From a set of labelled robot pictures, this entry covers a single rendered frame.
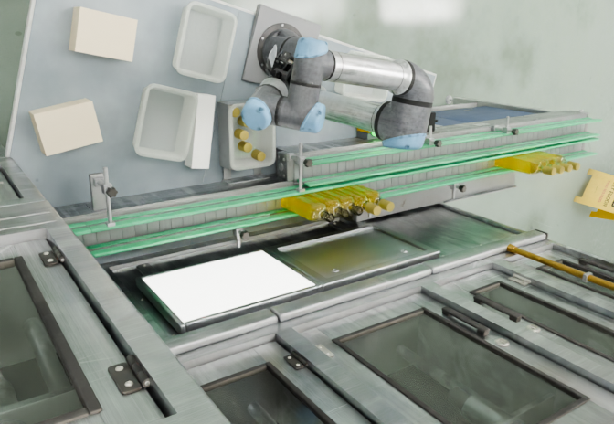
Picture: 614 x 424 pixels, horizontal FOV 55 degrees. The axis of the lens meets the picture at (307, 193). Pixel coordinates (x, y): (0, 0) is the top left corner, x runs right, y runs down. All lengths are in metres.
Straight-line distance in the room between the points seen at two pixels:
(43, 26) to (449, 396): 1.42
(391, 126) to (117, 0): 0.88
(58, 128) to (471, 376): 1.26
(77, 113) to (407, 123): 0.93
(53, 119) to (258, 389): 0.94
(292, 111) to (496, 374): 0.77
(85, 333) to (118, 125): 1.15
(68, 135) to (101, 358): 1.10
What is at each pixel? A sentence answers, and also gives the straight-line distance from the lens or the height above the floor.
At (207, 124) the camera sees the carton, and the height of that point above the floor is 0.81.
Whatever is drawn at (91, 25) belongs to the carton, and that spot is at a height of 0.83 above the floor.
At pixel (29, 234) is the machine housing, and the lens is 1.21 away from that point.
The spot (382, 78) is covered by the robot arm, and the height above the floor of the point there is 1.39.
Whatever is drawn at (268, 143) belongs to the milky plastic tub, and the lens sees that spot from 2.06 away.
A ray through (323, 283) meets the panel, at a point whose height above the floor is 1.32.
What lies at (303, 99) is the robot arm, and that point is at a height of 1.40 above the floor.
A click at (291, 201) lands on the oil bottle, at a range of 2.00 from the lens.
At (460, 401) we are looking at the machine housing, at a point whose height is 1.86.
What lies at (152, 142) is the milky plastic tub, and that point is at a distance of 1.95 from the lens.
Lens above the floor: 2.57
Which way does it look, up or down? 53 degrees down
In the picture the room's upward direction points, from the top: 113 degrees clockwise
